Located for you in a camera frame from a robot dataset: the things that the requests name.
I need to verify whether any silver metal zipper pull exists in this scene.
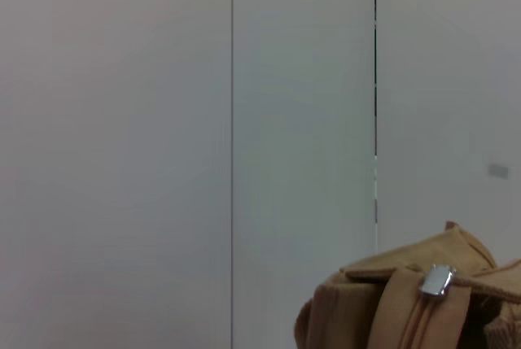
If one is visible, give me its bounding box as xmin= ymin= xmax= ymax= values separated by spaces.
xmin=418 ymin=264 xmax=458 ymax=297

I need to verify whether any khaki canvas food bag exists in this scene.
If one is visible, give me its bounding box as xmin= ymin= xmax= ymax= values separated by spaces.
xmin=293 ymin=220 xmax=521 ymax=349

